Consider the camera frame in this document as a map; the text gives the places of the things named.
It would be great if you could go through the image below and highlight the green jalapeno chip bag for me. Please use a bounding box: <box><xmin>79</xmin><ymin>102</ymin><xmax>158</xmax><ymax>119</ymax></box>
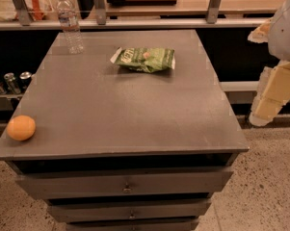
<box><xmin>110</xmin><ymin>47</ymin><xmax>175</xmax><ymax>73</ymax></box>

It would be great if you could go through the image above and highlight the grey drawer cabinet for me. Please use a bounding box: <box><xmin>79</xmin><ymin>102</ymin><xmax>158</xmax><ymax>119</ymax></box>
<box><xmin>0</xmin><ymin>30</ymin><xmax>249</xmax><ymax>231</ymax></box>

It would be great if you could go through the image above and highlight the white orange bag on shelf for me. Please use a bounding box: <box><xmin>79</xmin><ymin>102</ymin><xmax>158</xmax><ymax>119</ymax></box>
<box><xmin>0</xmin><ymin>0</ymin><xmax>52</xmax><ymax>22</ymax></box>

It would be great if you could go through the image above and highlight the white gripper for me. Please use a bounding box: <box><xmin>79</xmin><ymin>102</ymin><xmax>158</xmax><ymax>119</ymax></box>
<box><xmin>248</xmin><ymin>0</ymin><xmax>290</xmax><ymax>126</ymax></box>

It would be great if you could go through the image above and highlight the metal shelf rail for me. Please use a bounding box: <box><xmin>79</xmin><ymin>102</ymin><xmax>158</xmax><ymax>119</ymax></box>
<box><xmin>0</xmin><ymin>17</ymin><xmax>266</xmax><ymax>31</ymax></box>

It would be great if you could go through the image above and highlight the clear plastic water bottle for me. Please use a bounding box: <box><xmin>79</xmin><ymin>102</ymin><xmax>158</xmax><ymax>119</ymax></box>
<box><xmin>56</xmin><ymin>0</ymin><xmax>84</xmax><ymax>54</ymax></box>

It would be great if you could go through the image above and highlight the middle silver can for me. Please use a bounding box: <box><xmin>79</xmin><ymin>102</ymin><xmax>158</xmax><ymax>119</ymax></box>
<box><xmin>4</xmin><ymin>72</ymin><xmax>21</xmax><ymax>94</ymax></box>

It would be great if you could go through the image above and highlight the right silver can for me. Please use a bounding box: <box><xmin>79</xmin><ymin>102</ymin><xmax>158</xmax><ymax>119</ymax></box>
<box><xmin>19</xmin><ymin>71</ymin><xmax>32</xmax><ymax>90</ymax></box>

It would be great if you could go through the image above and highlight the top drawer knob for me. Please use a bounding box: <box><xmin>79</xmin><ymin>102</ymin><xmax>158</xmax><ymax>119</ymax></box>
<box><xmin>122</xmin><ymin>184</ymin><xmax>132</xmax><ymax>193</ymax></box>

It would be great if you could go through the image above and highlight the orange fruit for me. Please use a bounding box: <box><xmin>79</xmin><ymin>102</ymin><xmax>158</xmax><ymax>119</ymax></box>
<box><xmin>7</xmin><ymin>115</ymin><xmax>36</xmax><ymax>141</ymax></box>

